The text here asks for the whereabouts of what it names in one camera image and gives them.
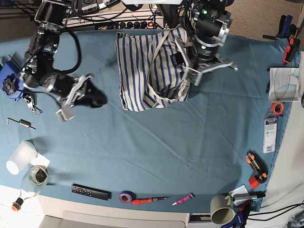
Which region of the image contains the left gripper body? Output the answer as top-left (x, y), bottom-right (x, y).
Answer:
top-left (175, 39), bottom-right (238, 74)

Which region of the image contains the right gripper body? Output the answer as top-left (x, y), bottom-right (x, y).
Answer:
top-left (47, 73), bottom-right (94, 108)

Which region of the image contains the blue white striped T-shirt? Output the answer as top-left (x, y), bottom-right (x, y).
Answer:
top-left (115, 27), bottom-right (190, 112)

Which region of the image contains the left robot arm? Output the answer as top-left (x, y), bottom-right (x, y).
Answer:
top-left (175, 0), bottom-right (238, 76)

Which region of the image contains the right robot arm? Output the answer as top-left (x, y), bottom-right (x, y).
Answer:
top-left (19, 0), bottom-right (107, 108)

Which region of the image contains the hex key with brass sleeve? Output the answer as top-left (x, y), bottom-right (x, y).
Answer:
top-left (6, 118), bottom-right (36, 130)

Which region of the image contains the black power strip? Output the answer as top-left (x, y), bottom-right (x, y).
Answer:
top-left (105, 21), bottom-right (155, 30)

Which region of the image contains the blue block with black knob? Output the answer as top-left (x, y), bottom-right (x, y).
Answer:
top-left (0, 60), bottom-right (25, 102)

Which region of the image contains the white paper card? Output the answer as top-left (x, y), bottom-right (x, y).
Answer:
top-left (30, 153), bottom-right (50, 169)

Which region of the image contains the white plastic cup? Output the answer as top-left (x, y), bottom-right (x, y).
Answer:
top-left (6, 141), bottom-right (38, 175)

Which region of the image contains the open leaf print booklet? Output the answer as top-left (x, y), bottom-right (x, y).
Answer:
top-left (268, 67), bottom-right (300, 103)

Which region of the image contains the teal table cloth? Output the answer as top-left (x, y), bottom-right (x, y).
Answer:
top-left (0, 30), bottom-right (287, 212)

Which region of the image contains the orange black clamp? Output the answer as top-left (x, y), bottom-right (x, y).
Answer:
top-left (283, 38), bottom-right (301, 64)

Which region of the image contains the blue black clamp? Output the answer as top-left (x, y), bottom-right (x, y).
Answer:
top-left (262, 15), bottom-right (297, 40)

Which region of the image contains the orange tape roll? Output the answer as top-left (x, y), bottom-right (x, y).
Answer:
top-left (271, 102), bottom-right (285, 115)

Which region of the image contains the black remote control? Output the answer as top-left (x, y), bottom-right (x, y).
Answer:
top-left (71, 183), bottom-right (112, 200)

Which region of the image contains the clear glass bottle orange cap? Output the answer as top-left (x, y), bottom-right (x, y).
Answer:
top-left (11, 166), bottom-right (49, 212)

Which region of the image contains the clear packaged tool box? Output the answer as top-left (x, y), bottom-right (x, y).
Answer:
top-left (263, 113), bottom-right (278, 153)

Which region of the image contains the purple tape roll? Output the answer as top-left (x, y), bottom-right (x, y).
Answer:
top-left (119, 190), bottom-right (136, 203)

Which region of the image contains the orange black utility knife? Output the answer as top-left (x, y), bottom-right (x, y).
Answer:
top-left (246, 151), bottom-right (268, 189)

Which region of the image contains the pink tube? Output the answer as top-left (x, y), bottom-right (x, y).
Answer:
top-left (172, 193), bottom-right (195, 206)

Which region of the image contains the white folded paper note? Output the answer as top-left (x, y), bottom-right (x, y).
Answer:
top-left (228, 184), bottom-right (249, 206)

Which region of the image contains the black marker pen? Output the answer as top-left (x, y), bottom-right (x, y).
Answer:
top-left (233, 193), bottom-right (266, 203)

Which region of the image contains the grey ceramic mug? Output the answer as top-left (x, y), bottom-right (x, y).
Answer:
top-left (210, 195), bottom-right (235, 225)

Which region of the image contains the blue clamp at bottom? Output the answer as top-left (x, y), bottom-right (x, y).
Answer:
top-left (221, 200), bottom-right (253, 228)

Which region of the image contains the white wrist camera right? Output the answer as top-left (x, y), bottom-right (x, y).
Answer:
top-left (56, 106), bottom-right (75, 123)

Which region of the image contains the silver carabiner keychain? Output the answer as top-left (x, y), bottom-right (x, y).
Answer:
top-left (23, 94), bottom-right (43, 116)

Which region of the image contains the orange handle screwdriver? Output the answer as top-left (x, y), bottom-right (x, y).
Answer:
top-left (132, 197), bottom-right (169, 205)

